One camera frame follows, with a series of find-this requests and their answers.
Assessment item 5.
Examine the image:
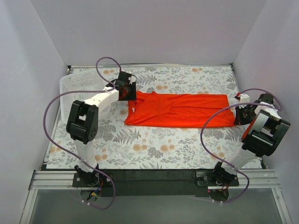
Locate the white plastic laundry basket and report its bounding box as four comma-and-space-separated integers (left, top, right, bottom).
60, 69, 106, 124

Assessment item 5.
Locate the aluminium frame rail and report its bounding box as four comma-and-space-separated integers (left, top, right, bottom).
20, 169, 292, 224

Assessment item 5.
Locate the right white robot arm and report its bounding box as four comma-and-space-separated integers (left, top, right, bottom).
211, 93, 291, 186

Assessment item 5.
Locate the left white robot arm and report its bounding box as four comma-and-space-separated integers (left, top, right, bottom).
66, 71, 137, 187

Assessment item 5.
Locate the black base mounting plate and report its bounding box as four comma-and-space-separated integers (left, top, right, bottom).
72, 168, 240, 197

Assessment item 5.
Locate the orange t shirt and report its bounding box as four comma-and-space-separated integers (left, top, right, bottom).
124, 91, 229, 128

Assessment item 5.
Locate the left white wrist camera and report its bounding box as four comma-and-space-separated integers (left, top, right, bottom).
128, 74, 137, 84

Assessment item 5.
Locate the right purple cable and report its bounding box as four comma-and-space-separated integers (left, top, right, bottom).
200, 88, 283, 205

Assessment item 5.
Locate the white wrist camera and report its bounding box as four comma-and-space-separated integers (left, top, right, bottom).
235, 93, 250, 103
128, 74, 137, 84

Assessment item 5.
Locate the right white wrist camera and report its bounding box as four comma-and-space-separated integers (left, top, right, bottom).
235, 93, 250, 103

